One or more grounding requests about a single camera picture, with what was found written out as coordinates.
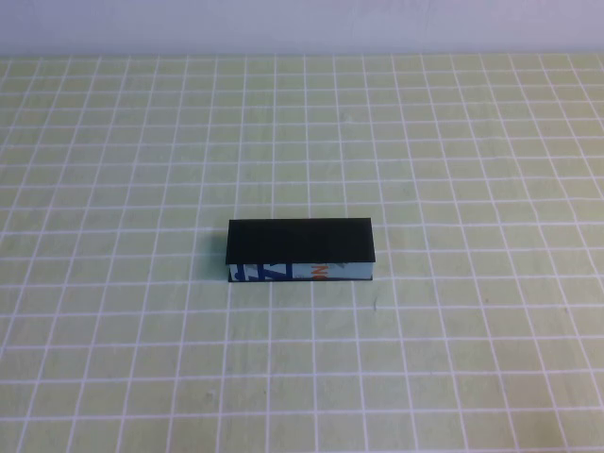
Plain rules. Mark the black printed glasses case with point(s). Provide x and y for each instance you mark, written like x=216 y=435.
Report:
x=302 y=240

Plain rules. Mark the green white checked tablecloth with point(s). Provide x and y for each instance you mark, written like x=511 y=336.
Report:
x=141 y=377

